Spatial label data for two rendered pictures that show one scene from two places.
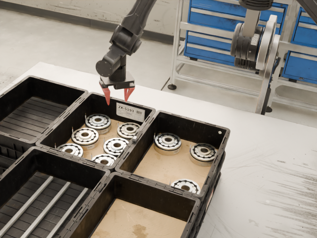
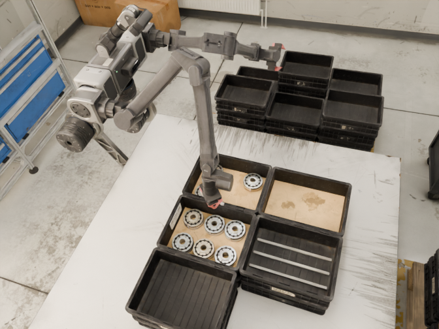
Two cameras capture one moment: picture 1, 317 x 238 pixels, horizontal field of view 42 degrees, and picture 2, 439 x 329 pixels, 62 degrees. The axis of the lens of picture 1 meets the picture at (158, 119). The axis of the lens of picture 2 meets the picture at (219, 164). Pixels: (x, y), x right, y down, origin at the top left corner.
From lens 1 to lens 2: 1.58 m
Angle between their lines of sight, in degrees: 60
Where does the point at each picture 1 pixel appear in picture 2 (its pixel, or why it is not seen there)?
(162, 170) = (230, 196)
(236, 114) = (134, 162)
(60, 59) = not seen: outside the picture
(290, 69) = (17, 132)
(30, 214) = (285, 269)
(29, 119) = (174, 305)
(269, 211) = (236, 152)
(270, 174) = not seen: hidden behind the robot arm
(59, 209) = (278, 252)
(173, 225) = (278, 188)
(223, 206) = not seen: hidden behind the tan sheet
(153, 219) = (276, 198)
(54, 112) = (161, 286)
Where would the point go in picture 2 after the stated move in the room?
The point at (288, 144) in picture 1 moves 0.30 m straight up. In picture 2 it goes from (172, 135) to (163, 101)
